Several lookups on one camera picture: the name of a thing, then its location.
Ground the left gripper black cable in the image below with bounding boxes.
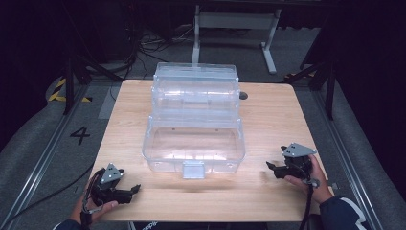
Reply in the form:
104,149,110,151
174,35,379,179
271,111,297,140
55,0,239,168
79,178,97,230

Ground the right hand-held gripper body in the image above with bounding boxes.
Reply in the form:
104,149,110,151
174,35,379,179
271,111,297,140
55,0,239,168
280,142,321,189

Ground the black floor cable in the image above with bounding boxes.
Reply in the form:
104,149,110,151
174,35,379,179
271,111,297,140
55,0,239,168
0,162,96,228

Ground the metal floor rail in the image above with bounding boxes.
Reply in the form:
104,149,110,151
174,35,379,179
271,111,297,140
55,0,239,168
309,89,386,230
0,83,93,226

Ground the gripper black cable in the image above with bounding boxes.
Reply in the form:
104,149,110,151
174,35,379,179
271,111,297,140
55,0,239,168
298,183,317,230
79,178,97,230

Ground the person's right hand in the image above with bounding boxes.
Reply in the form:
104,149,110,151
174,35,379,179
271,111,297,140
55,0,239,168
282,154,335,205

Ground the bundle of black cables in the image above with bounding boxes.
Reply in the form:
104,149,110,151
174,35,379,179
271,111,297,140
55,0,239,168
123,22,203,82

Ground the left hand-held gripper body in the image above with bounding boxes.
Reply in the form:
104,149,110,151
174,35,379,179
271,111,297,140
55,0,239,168
82,162,129,216

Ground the clear plastic storage box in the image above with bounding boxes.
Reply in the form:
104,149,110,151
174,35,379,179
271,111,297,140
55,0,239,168
142,61,247,180

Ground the white metal stand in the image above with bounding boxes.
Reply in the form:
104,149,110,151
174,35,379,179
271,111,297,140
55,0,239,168
190,4,283,76

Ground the black metal stand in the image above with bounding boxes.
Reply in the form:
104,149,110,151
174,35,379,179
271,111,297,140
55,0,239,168
60,52,124,117
282,56,339,123

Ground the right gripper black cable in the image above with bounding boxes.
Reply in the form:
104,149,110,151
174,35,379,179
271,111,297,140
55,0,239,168
298,183,317,230

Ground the yellow black floor tape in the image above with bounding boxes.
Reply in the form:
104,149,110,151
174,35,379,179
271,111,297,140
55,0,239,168
47,78,94,104

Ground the person's left hand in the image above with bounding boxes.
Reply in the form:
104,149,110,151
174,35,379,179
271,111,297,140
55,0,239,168
69,191,120,225

